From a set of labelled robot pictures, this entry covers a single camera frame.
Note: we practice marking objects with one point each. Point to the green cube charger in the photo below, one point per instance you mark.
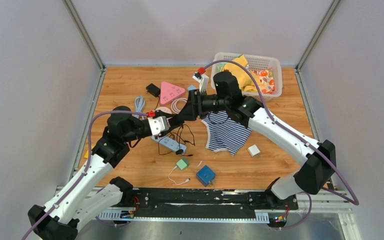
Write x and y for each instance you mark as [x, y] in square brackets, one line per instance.
[182, 164]

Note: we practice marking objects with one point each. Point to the light blue small charger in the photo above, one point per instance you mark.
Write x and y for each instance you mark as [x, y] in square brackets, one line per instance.
[191, 88]

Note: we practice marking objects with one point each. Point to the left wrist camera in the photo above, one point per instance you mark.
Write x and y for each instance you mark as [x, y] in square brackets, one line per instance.
[158, 125]

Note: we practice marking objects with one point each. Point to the pink triangular power strip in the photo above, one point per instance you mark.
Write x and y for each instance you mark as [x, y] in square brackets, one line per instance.
[170, 92]

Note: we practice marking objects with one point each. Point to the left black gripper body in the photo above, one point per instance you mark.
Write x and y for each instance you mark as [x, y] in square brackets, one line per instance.
[158, 113]

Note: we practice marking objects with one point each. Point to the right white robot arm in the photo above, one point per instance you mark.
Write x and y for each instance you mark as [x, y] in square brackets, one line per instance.
[316, 159]

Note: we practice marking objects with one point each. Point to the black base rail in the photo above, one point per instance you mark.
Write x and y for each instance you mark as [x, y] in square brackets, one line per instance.
[203, 204]

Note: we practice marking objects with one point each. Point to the yellow power adapter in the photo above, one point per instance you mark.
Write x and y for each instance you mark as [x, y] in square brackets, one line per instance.
[86, 152]

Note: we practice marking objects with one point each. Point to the blue cube charger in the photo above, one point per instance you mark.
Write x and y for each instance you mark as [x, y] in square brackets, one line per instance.
[206, 175]

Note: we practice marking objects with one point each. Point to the yellow clothes in basket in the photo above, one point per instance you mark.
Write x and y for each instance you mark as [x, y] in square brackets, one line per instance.
[264, 78]

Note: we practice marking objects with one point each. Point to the black adapter with cable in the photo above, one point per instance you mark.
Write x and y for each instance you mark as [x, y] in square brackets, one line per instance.
[177, 135]

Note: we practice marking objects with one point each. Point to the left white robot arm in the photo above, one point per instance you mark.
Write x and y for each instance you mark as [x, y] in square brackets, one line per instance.
[64, 215]

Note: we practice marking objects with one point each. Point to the pink round power strip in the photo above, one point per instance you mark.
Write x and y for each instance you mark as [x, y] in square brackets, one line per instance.
[164, 109]

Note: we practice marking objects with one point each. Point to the white cube charger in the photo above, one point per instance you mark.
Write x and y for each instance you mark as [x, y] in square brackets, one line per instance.
[253, 150]

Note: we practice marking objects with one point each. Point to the light blue power strip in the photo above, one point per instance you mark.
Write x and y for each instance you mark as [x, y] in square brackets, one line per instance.
[170, 144]

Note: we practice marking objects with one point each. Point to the black adapter at back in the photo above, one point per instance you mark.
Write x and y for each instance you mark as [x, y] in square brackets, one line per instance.
[154, 90]

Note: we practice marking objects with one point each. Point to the white plastic basket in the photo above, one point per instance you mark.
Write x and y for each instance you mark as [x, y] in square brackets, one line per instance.
[256, 62]

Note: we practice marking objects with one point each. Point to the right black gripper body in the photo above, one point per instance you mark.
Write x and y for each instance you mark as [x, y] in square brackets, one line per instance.
[206, 104]

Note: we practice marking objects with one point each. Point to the blue striped shirt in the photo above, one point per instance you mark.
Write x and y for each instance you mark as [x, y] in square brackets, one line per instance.
[224, 134]

